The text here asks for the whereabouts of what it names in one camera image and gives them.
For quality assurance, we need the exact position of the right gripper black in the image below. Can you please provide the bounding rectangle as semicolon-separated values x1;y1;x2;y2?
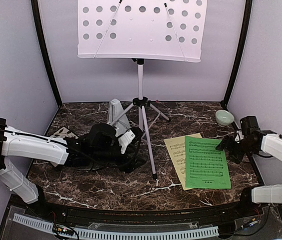
216;135;256;164

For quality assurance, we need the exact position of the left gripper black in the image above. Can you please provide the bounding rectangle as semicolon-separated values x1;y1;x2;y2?
91;138;146;173

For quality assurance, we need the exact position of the green sheet music page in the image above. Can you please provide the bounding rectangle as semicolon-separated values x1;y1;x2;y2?
185;136;232;190

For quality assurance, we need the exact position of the white perforated music stand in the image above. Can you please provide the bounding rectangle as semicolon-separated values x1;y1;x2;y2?
77;0;208;185

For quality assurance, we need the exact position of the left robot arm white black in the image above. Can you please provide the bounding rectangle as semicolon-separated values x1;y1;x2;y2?
0;118;142;218

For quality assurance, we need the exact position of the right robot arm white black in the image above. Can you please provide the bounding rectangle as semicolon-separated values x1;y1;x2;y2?
216;128;282;217

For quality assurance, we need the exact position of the pale green ceramic bowl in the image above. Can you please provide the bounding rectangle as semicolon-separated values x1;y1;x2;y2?
215;110;235;127

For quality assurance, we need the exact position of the floral square ceramic plate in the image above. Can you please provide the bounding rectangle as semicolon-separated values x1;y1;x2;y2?
50;126;78;139

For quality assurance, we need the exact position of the white metronome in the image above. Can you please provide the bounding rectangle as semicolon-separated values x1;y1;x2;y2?
107;99;131;136

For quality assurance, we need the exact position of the yellow sheet music page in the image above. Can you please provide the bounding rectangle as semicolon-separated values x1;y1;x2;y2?
164;136;191;191

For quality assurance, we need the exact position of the right black frame post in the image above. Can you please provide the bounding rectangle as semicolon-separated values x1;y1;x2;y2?
221;0;253;109

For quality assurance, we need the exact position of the black frame post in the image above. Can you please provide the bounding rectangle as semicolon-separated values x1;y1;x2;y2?
30;0;63;108
221;0;253;109

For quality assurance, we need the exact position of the white slotted cable duct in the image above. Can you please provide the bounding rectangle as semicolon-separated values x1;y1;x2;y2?
12;213;219;240

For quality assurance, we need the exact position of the left black frame post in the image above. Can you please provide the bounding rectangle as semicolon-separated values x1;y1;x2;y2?
30;0;63;108

